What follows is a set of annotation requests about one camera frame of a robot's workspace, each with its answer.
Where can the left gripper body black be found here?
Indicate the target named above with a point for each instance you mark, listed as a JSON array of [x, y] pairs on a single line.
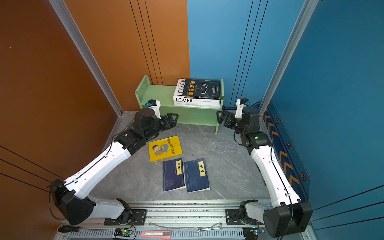
[[164, 129]]

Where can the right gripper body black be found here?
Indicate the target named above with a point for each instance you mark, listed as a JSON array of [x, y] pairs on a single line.
[[232, 122]]

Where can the white LOVER magazine book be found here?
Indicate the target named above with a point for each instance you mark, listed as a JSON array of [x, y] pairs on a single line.
[[177, 97]]

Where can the white book with brown blocks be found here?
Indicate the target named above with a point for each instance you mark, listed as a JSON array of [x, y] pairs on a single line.
[[197, 106]]

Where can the black book with gold title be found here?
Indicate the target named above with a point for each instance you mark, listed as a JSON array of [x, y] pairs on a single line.
[[202, 89]]

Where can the dark blue book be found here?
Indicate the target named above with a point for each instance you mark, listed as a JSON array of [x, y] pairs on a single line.
[[173, 175], [196, 176]]

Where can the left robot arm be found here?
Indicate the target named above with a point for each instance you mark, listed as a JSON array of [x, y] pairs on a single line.
[[72, 196]]

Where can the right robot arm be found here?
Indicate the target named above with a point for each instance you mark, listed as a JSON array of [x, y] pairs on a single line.
[[286, 214]]

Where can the green wooden two-tier shelf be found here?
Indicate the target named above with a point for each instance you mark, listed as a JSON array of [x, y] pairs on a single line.
[[187, 115]]

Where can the yellow book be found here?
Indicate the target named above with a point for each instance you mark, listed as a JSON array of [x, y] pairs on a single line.
[[165, 148]]

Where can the silver open-end wrench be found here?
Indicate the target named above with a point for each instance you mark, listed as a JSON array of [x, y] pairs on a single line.
[[216, 227]]

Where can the right green circuit board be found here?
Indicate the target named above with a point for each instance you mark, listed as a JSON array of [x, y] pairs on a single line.
[[252, 233]]

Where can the green circuit board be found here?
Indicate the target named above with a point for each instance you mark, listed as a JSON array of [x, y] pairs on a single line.
[[123, 234], [252, 233]]

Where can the red utility knife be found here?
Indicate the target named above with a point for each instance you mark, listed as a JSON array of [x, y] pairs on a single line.
[[162, 235]]

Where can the left green circuit board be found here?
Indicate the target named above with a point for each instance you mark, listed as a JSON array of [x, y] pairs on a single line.
[[123, 234]]

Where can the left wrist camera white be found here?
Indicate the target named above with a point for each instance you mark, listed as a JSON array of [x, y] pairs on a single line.
[[155, 106]]

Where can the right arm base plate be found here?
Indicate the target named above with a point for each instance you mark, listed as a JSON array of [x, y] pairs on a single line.
[[235, 217]]

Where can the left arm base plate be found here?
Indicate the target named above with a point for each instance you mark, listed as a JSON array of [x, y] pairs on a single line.
[[135, 217]]

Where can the aluminium rail frame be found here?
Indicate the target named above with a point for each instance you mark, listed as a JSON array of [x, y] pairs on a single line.
[[182, 218]]

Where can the black handled screwdriver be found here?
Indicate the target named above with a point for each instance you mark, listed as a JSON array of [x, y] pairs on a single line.
[[68, 229]]

